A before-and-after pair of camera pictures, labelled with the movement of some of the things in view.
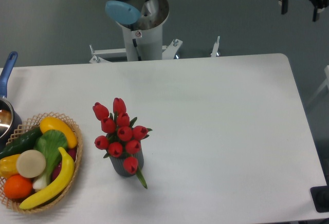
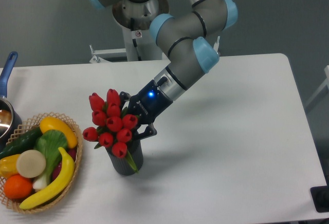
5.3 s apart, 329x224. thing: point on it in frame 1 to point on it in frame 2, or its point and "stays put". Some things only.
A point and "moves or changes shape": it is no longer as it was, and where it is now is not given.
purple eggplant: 72,152 stays put
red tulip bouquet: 122,137 moves or changes shape
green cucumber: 26,142 stays put
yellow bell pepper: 8,166 stays put
